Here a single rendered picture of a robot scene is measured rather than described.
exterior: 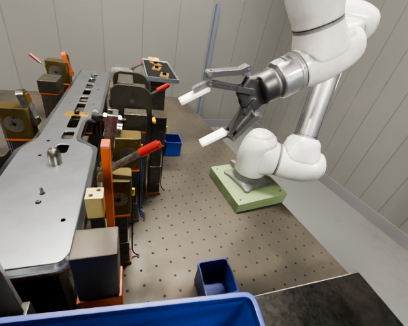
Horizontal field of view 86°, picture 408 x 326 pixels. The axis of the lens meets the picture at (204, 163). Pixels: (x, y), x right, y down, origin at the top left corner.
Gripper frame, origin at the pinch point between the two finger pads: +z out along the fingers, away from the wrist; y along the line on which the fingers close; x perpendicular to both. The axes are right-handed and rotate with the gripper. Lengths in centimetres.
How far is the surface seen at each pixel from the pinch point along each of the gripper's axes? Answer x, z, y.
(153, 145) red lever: 0.8, 11.6, -0.1
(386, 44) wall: -127, -192, -86
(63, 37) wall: -230, 74, 24
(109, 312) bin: 35.7, 17.2, 5.2
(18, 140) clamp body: -38, 59, 5
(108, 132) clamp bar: 1.8, 17.9, 7.9
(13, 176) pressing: -6.9, 46.8, 5.6
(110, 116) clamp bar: 1.8, 15.5, 10.7
